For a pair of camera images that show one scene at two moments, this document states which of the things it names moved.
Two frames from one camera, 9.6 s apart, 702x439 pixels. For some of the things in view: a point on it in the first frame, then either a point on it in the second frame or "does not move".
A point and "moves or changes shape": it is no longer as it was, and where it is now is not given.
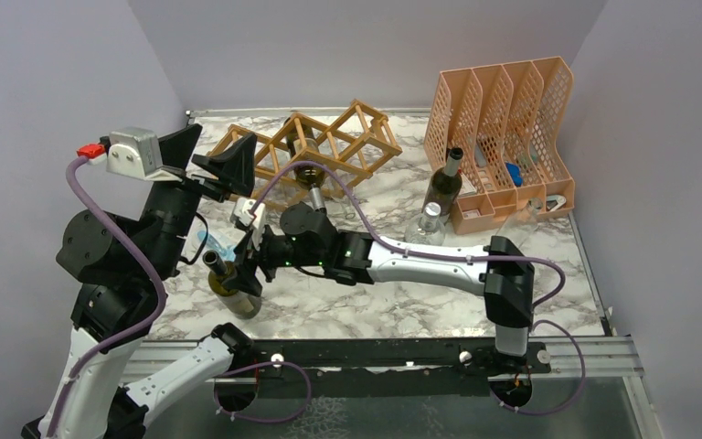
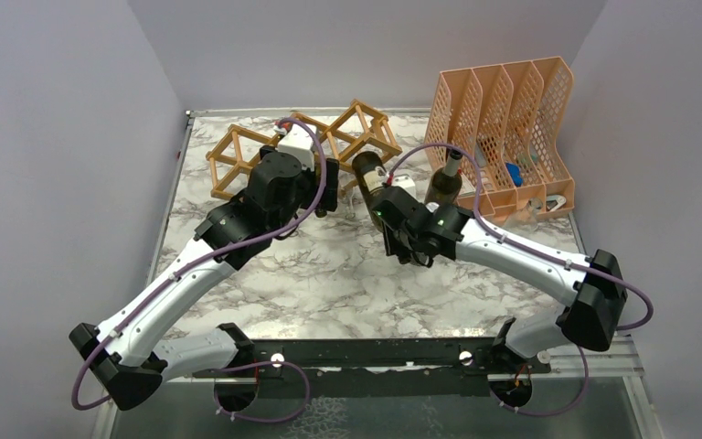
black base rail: x=388 y=369 does not move
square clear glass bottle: x=348 y=211 moves or changes shape
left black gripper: x=235 y=165 to x=328 y=200
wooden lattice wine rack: x=306 y=163 does not move
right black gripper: x=244 y=278 to x=392 y=245
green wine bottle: x=242 y=306 to x=373 y=174
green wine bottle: x=444 y=187 does not move
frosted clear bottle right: x=522 y=221 does not move
